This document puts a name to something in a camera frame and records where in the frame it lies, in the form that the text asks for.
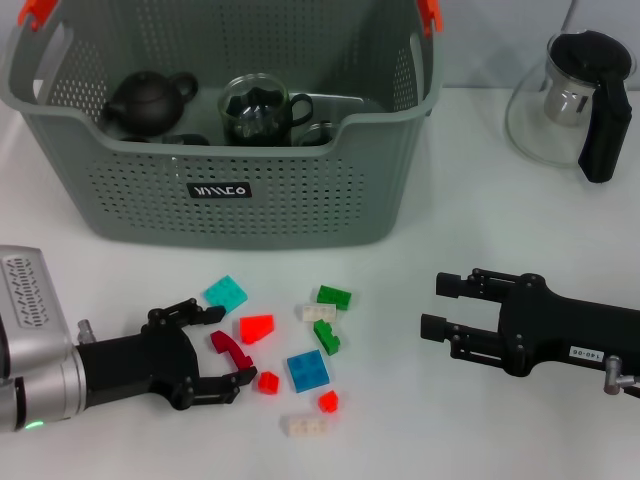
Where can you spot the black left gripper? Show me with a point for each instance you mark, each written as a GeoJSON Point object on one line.
{"type": "Point", "coordinates": [140, 365]}

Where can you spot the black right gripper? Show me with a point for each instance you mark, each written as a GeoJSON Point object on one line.
{"type": "Point", "coordinates": [550, 330]}

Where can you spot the dark red curved block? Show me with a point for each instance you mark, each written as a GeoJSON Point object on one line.
{"type": "Point", "coordinates": [227, 347]}

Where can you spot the orange-red slope building block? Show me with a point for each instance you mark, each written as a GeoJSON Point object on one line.
{"type": "Point", "coordinates": [256, 329]}

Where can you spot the teal building block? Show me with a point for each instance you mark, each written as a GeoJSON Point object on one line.
{"type": "Point", "coordinates": [225, 294]}

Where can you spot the small red building block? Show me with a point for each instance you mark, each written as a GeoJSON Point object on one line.
{"type": "Point", "coordinates": [328, 402]}
{"type": "Point", "coordinates": [269, 383]}

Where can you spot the blue square building block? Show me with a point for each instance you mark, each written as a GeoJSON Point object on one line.
{"type": "Point", "coordinates": [307, 372]}

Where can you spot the glass teacup black base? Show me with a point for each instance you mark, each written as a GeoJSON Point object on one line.
{"type": "Point", "coordinates": [255, 115]}
{"type": "Point", "coordinates": [190, 140]}
{"type": "Point", "coordinates": [315, 135]}

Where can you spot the silver right elbow connector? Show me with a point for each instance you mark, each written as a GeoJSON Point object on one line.
{"type": "Point", "coordinates": [611, 375]}

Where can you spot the grey perforated storage bin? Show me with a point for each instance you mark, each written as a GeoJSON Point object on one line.
{"type": "Point", "coordinates": [300, 200]}

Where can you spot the green building brick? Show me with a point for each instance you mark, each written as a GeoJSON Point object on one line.
{"type": "Point", "coordinates": [327, 340]}
{"type": "Point", "coordinates": [332, 296]}

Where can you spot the white building brick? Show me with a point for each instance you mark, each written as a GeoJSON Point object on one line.
{"type": "Point", "coordinates": [320, 312]}
{"type": "Point", "coordinates": [307, 426]}

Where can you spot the silver left connector plug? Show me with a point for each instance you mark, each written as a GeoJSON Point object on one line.
{"type": "Point", "coordinates": [86, 332]}

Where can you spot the black clay teapot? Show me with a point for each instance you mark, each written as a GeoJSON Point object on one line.
{"type": "Point", "coordinates": [150, 105]}

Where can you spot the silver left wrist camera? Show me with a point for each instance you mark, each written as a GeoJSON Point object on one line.
{"type": "Point", "coordinates": [30, 295]}

